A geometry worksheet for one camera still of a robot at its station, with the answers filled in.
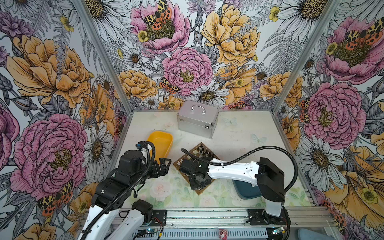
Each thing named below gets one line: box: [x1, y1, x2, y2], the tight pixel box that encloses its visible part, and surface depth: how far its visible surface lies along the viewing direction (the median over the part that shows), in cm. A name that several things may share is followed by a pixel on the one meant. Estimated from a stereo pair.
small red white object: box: [218, 229, 228, 240], surface depth 67 cm
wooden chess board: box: [187, 142, 220, 159], surface depth 99 cm
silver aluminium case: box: [176, 100, 220, 139], surface depth 101 cm
